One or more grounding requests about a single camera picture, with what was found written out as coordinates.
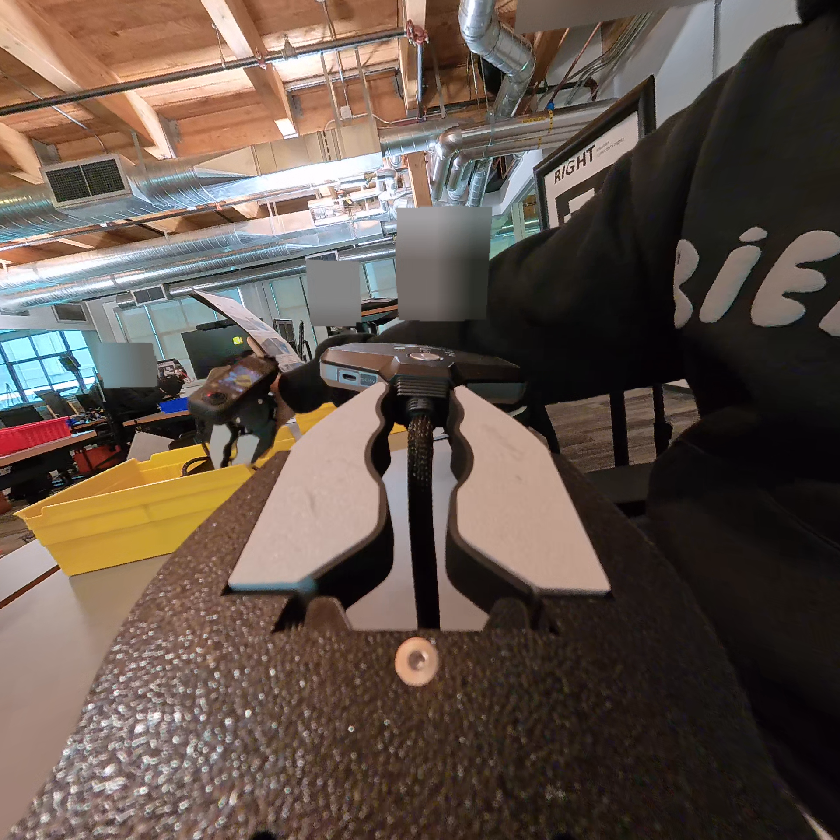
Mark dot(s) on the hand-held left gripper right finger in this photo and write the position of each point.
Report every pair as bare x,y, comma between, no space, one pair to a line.
525,512

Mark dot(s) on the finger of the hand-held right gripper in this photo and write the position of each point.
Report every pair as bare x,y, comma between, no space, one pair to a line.
236,451

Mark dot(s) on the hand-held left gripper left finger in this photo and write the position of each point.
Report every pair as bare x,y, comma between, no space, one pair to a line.
308,499

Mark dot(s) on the dark grey hub with button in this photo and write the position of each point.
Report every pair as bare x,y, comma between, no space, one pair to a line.
485,374

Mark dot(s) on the silver pipe elbow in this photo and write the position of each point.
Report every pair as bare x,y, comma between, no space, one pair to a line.
492,33

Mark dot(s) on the grey desk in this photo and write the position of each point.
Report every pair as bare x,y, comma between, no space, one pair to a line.
39,656

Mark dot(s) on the black monitor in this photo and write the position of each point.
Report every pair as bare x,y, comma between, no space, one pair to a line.
203,354

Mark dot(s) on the tilted document stand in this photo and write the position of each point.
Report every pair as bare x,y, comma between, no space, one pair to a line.
262,334

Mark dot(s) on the blue bin with white parts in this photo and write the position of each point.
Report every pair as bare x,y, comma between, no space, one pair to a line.
174,405

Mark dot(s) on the black chair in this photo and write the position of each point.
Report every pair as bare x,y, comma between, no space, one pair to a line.
617,489

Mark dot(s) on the red bin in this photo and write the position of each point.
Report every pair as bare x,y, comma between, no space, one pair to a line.
33,436

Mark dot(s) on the grey air vent box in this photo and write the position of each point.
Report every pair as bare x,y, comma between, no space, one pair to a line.
85,180

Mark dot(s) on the framed marker poster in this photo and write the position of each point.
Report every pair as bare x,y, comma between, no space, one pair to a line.
571,197

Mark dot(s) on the silver ventilation duct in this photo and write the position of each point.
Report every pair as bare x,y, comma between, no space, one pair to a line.
197,253
197,180

